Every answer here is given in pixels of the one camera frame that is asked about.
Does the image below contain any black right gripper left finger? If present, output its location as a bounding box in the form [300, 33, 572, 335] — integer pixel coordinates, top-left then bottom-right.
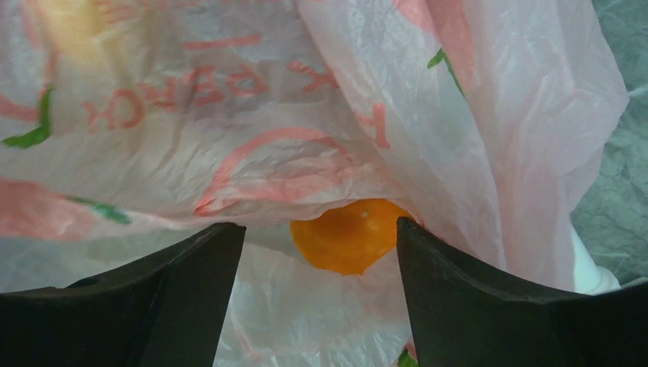
[1, 223, 245, 366]

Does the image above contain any pink plastic bag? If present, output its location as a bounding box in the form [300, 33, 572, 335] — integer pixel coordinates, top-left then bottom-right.
[1, 1, 628, 366]

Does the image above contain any white PVC pipe frame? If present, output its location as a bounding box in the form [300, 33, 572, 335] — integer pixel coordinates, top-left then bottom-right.
[571, 226, 620, 295]

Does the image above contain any orange fake fruit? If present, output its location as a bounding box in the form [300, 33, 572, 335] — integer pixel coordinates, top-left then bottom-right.
[290, 199, 411, 275]

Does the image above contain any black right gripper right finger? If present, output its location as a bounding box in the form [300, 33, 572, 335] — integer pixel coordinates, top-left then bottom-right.
[396, 217, 647, 366]

